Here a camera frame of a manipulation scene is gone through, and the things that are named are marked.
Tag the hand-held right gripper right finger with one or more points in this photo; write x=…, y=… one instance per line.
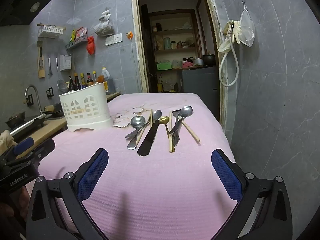
x=226, y=175

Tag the steel spoon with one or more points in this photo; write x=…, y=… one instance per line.
x=138, y=121
x=186, y=111
x=157, y=115

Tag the black pot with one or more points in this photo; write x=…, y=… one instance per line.
x=208, y=58

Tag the wooden door frame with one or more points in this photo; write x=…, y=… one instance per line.
x=137, y=42

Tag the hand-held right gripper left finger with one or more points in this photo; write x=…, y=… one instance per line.
x=92, y=175

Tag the hanging steel peeler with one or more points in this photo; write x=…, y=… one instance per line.
x=50, y=73

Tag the clear plastic bag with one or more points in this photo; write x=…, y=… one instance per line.
x=103, y=27

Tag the red plastic bag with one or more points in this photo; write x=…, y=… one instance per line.
x=91, y=46

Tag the red packet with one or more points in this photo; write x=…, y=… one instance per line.
x=81, y=33

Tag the orange spice packet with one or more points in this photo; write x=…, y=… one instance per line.
x=100, y=79

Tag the dark sauce bottle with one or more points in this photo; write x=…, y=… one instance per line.
x=83, y=81

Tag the white oil jug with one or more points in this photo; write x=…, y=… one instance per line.
x=110, y=82

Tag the grey wall shelf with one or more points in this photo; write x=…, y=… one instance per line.
x=75, y=43

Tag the dark pump bottle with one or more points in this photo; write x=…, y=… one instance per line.
x=71, y=86

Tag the white wall switch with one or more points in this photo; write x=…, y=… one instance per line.
x=109, y=40

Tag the teal jar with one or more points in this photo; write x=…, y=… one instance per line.
x=167, y=43

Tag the wooden shelf unit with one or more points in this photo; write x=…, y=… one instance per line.
x=172, y=31

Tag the beige rubber gloves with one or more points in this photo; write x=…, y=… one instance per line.
x=233, y=33

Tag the kitchen knife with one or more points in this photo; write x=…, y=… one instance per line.
x=40, y=51

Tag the wooden chopstick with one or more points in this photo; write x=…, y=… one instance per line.
x=150, y=117
x=193, y=135
x=170, y=116

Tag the white wall basket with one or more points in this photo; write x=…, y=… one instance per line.
x=51, y=31

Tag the red cap sauce bottle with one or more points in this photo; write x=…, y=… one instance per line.
x=89, y=80

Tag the gold spoon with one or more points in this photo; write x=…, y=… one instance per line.
x=164, y=120

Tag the dark door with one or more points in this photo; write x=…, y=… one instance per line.
x=148, y=55

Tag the wooden knife holder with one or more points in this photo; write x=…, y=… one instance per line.
x=41, y=70

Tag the yellow green packet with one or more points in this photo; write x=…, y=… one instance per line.
x=72, y=36

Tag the steel faucet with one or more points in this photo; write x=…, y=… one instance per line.
x=39, y=105

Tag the beige loofah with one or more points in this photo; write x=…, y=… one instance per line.
x=49, y=108

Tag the white mesh bag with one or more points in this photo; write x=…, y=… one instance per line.
x=247, y=30

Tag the beige cloth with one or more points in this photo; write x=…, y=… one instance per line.
x=6, y=140

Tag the black wall outlet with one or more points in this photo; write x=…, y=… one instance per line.
x=30, y=100
x=50, y=92

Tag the person's left hand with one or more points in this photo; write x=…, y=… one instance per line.
x=21, y=200

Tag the green box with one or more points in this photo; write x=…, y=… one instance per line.
x=164, y=66

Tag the hanging mesh strainer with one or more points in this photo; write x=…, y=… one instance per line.
x=62, y=84

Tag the yellow cap clear bottle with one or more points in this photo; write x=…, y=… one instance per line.
x=94, y=77

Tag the induction cooker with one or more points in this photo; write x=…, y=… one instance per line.
x=27, y=126

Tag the white plastic utensil holder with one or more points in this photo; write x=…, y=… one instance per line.
x=86, y=120

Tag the orange plug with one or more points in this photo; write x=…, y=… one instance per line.
x=129, y=35

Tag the grey cabinet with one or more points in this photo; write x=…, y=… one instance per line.
x=200, y=80

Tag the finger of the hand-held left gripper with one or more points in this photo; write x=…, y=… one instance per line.
x=45, y=148
x=23, y=146

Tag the steel pot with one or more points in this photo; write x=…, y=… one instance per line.
x=197, y=61

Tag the steel fork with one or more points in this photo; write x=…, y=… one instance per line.
x=176, y=138

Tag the black range hood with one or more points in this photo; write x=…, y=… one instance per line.
x=22, y=0

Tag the white wall socket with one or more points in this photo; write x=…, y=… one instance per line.
x=118, y=38

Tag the white can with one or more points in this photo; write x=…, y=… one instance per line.
x=173, y=44

